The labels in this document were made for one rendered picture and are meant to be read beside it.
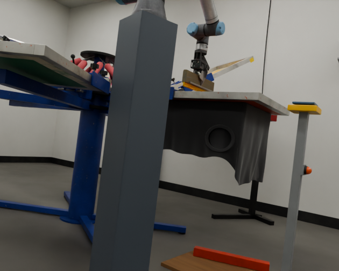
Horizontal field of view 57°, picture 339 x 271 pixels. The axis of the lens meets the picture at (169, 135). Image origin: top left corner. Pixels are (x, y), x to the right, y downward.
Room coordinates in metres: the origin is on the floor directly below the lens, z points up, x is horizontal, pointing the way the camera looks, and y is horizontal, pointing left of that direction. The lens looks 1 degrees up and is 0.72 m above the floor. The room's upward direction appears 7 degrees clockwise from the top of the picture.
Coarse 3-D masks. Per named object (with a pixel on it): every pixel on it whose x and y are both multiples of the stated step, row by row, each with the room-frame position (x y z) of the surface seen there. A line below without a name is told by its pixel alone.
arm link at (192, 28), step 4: (192, 24) 1.84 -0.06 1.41; (196, 24) 1.84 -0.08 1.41; (200, 24) 1.85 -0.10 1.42; (188, 28) 1.86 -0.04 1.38; (192, 28) 1.84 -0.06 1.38; (196, 28) 1.83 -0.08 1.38; (200, 28) 1.83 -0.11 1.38; (188, 32) 1.86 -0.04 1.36; (192, 32) 1.84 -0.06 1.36; (196, 32) 1.85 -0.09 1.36; (200, 32) 1.84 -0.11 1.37; (192, 36) 1.88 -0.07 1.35; (196, 36) 1.88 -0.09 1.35; (200, 36) 1.87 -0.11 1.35; (204, 36) 1.86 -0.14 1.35
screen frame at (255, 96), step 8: (176, 96) 1.73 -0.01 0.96; (184, 96) 1.71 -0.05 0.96; (192, 96) 1.68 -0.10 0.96; (200, 96) 1.65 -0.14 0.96; (208, 96) 1.62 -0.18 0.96; (216, 96) 1.60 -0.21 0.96; (224, 96) 1.57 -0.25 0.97; (232, 96) 1.55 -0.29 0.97; (240, 96) 1.52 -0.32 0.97; (248, 96) 1.50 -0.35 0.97; (256, 96) 1.48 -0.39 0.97; (264, 96) 1.54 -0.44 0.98; (264, 104) 1.59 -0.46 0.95; (272, 104) 1.65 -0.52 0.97; (280, 104) 1.78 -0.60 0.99; (280, 112) 1.84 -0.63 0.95; (288, 112) 1.93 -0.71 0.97
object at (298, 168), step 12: (288, 108) 1.49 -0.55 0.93; (300, 108) 1.46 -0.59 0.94; (312, 108) 1.44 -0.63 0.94; (300, 120) 1.50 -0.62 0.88; (300, 132) 1.50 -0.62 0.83; (300, 144) 1.50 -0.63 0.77; (300, 156) 1.49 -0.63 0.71; (300, 168) 1.49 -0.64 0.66; (300, 180) 1.49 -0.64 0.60; (288, 204) 1.51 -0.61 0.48; (288, 216) 1.51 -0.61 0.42; (288, 228) 1.50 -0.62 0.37; (288, 240) 1.50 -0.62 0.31; (288, 252) 1.50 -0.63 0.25; (288, 264) 1.49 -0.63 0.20
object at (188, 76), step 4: (184, 72) 1.85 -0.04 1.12; (188, 72) 1.85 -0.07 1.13; (192, 72) 1.89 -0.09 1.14; (184, 76) 1.85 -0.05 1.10; (188, 76) 1.86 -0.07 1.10; (192, 76) 1.89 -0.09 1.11; (196, 76) 1.93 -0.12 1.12; (184, 80) 1.85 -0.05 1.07; (188, 80) 1.86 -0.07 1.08; (192, 80) 1.90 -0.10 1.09; (196, 80) 1.94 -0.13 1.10; (200, 80) 1.97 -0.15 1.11; (204, 80) 2.02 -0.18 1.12; (208, 80) 2.06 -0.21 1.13; (204, 84) 2.02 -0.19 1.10; (208, 84) 2.06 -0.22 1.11; (212, 84) 2.11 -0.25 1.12; (208, 88) 2.07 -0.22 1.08; (212, 88) 2.11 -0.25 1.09
